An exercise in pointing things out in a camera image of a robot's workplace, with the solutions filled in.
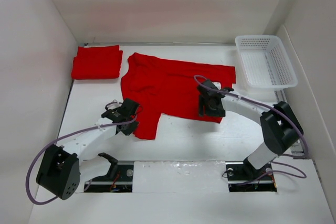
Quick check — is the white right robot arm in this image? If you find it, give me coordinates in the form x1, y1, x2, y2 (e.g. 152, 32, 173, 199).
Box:
194, 75, 308, 176

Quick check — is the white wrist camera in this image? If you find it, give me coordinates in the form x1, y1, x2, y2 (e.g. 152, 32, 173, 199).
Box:
104, 100, 122, 110
213, 82, 225, 91

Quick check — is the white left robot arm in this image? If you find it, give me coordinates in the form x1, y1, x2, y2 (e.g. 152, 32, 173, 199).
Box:
36, 99, 141, 200

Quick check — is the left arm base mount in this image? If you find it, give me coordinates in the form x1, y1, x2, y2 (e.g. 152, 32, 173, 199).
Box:
83, 153, 134, 193

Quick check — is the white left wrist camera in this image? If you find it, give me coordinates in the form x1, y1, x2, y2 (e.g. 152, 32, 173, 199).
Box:
104, 100, 122, 110

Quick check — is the white perforated plastic basket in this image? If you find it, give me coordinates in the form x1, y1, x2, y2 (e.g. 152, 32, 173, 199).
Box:
235, 35, 298, 91

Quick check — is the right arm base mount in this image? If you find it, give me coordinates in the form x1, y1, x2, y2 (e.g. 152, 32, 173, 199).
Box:
222, 161, 277, 193

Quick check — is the folded red t shirt stack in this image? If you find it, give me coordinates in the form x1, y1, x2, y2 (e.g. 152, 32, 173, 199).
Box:
71, 45, 123, 80

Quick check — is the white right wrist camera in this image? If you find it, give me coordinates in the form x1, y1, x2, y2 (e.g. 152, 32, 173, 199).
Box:
213, 82, 225, 91

